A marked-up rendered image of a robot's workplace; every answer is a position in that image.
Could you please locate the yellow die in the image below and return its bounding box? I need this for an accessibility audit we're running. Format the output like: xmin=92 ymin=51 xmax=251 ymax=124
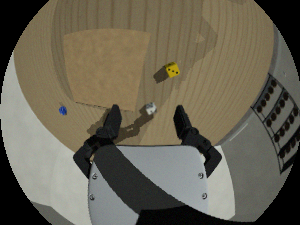
xmin=164 ymin=62 xmax=180 ymax=78

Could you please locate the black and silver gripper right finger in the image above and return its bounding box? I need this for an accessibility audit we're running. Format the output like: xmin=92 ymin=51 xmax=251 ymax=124
xmin=173 ymin=105 xmax=222 ymax=179

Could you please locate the blue die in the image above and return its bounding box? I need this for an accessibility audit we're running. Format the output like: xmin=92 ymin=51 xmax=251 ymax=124
xmin=59 ymin=106 xmax=67 ymax=115

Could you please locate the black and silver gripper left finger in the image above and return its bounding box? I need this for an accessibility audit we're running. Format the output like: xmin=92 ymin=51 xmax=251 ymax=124
xmin=73 ymin=104 xmax=122 ymax=180

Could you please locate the brown square mat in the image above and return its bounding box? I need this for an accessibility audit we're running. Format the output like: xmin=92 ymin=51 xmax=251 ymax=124
xmin=64 ymin=28 xmax=151 ymax=112

